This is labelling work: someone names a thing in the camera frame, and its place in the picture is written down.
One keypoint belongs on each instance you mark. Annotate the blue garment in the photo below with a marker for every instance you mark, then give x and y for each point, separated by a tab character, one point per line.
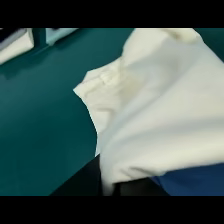
193	181

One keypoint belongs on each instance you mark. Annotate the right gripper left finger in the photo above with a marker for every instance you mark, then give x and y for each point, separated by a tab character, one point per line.
85	181

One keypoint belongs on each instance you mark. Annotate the cream T-shirt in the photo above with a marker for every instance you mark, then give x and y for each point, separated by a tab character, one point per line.
166	116

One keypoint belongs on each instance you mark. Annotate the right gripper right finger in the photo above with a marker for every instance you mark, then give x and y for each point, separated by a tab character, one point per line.
140	188

